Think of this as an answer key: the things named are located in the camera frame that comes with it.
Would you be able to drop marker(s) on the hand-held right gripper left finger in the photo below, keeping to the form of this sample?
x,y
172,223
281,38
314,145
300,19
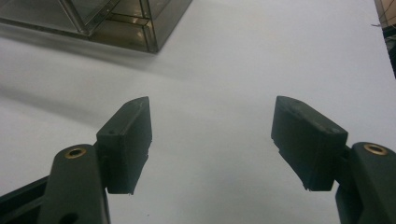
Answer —
x,y
124,149

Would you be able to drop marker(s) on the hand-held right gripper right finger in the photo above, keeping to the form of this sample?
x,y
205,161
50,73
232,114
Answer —
x,y
311,149

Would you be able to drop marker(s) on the smoked transparent acrylic organizer box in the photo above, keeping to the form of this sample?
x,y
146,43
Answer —
x,y
124,28

